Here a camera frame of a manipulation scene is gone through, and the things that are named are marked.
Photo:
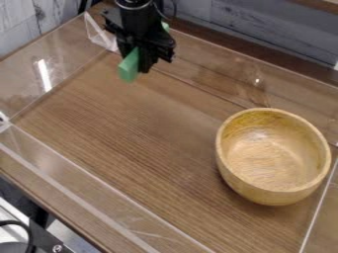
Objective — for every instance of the black metal table frame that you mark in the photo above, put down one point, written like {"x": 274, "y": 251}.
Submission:
{"x": 44, "y": 242}

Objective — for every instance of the brown wooden bowl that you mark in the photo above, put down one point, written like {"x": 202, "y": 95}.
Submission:
{"x": 272, "y": 156}

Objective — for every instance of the green rectangular block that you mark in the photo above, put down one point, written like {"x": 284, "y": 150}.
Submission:
{"x": 128, "y": 66}

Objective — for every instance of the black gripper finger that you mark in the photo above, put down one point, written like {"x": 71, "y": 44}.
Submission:
{"x": 125, "y": 44}
{"x": 147, "y": 58}

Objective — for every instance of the clear acrylic corner bracket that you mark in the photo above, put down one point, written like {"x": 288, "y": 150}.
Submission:
{"x": 97, "y": 35}

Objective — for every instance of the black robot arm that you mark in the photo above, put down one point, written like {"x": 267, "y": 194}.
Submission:
{"x": 135, "y": 22}

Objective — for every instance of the clear acrylic tray wall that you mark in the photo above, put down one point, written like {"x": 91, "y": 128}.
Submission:
{"x": 115, "y": 223}

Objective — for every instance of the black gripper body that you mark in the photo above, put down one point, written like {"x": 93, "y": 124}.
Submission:
{"x": 133, "y": 17}

